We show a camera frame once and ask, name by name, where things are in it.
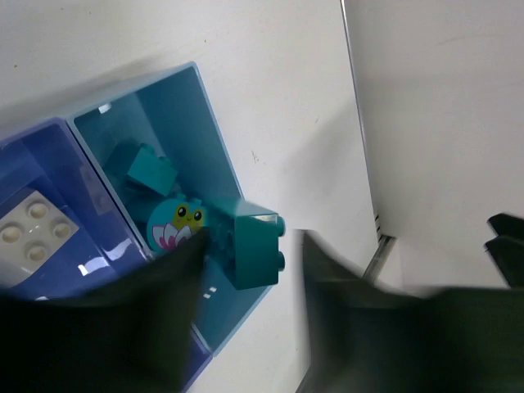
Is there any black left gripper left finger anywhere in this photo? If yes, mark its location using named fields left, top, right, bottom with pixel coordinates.
left=1, top=229, right=209, bottom=392

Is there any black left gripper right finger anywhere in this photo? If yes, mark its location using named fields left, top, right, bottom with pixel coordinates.
left=300, top=231, right=523, bottom=392

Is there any beige lego brick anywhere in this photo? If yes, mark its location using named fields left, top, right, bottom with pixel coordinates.
left=1, top=188, right=79, bottom=285

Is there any teal oval lego piece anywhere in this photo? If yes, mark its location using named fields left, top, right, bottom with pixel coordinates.
left=146, top=197, right=208, bottom=252

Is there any small teal lego brick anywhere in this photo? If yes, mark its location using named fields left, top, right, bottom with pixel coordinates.
left=125, top=143, right=178, bottom=197

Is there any light blue container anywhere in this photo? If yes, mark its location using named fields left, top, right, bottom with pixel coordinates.
left=67, top=63, right=273, bottom=354

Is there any dark blue container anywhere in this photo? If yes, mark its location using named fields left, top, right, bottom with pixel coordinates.
left=0, top=117, right=214, bottom=393

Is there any aluminium side rail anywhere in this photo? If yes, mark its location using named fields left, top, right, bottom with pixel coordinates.
left=340, top=0, right=396, bottom=283

